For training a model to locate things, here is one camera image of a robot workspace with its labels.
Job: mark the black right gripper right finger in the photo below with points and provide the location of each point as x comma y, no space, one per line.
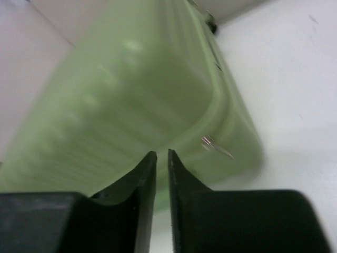
206,220

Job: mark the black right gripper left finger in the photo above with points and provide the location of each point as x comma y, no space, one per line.
116,219

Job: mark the green suitcase blue lining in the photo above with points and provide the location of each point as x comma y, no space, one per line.
148,76

